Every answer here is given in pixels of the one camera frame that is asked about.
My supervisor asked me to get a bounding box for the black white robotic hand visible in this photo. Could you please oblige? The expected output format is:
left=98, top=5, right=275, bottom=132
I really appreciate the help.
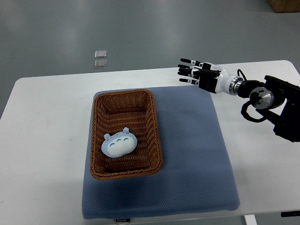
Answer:
left=178, top=58, right=243, bottom=96

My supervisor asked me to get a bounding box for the blue plush toy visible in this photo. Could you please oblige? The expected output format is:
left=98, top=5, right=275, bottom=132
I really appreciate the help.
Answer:
left=101, top=127, right=137, bottom=158

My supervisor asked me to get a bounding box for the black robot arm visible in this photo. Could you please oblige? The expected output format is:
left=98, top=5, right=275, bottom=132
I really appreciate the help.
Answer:
left=233, top=69, right=300, bottom=142

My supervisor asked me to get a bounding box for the brown wicker basket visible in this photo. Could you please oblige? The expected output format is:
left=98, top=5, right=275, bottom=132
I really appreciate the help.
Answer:
left=90, top=89, right=163, bottom=180

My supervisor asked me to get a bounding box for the blue fabric mat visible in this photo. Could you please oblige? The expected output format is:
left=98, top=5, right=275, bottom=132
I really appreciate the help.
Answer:
left=82, top=86, right=240, bottom=219

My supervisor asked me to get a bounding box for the brown cardboard box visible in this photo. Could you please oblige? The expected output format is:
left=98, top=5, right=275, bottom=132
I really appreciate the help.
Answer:
left=267, top=0, right=300, bottom=13

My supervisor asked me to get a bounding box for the upper silver floor plate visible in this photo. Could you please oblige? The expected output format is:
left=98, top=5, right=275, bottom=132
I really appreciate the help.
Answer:
left=95, top=50, right=107, bottom=59

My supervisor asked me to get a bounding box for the white table leg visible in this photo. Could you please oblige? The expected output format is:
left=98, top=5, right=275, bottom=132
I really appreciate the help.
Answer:
left=244, top=215, right=257, bottom=225

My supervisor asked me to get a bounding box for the black table control panel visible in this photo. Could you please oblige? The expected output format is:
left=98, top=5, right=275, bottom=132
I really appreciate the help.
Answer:
left=281, top=210, right=300, bottom=218

